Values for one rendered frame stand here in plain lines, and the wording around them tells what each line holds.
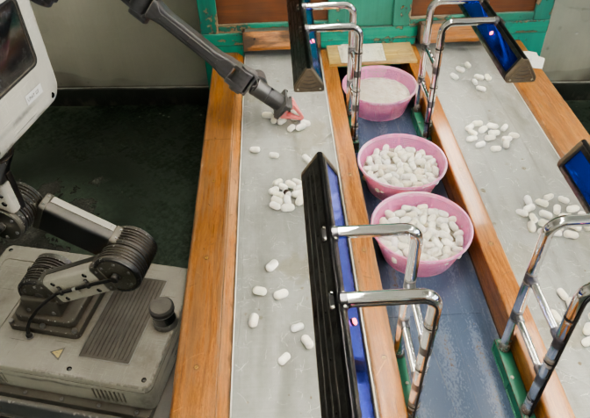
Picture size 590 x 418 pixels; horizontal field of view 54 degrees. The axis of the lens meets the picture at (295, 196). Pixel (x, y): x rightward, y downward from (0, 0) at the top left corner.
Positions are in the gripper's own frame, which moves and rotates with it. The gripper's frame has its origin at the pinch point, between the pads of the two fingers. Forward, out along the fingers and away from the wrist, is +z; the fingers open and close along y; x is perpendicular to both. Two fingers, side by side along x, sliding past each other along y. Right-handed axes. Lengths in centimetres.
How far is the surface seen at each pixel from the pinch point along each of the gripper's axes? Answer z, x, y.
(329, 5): -15.8, -33.2, 6.3
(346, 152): 9.4, -8.7, -21.1
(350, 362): -21, -27, -116
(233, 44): -20, 13, 48
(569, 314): 12, -47, -105
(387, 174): 19.2, -14.7, -30.3
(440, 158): 31.7, -26.3, -24.7
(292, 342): -4, 6, -87
